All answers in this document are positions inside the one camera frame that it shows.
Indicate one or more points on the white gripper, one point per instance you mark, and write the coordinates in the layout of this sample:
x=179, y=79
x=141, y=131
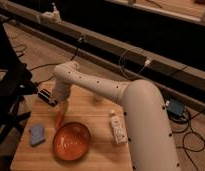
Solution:
x=61, y=91

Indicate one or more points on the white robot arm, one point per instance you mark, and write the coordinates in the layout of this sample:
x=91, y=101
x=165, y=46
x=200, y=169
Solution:
x=151, y=144

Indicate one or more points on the black rectangular box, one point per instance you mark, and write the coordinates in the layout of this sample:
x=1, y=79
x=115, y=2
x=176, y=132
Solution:
x=45, y=96

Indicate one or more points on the orange plate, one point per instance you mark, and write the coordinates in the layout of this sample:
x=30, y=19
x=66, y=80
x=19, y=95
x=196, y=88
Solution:
x=71, y=142

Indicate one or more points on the blue sponge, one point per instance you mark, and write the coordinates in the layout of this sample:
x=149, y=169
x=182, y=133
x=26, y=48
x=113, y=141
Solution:
x=36, y=134

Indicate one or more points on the black chair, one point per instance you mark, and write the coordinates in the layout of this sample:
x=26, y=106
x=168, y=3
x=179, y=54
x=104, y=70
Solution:
x=15, y=82

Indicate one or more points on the white squeeze bottle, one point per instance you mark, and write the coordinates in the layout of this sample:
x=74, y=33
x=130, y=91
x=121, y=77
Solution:
x=117, y=128

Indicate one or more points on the blue power adapter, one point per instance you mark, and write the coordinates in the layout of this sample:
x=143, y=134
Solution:
x=174, y=107

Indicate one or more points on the white clamp on rail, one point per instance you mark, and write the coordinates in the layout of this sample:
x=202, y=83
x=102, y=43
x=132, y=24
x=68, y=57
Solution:
x=54, y=15

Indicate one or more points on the grey metal rail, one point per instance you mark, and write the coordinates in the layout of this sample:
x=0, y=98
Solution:
x=167, y=50

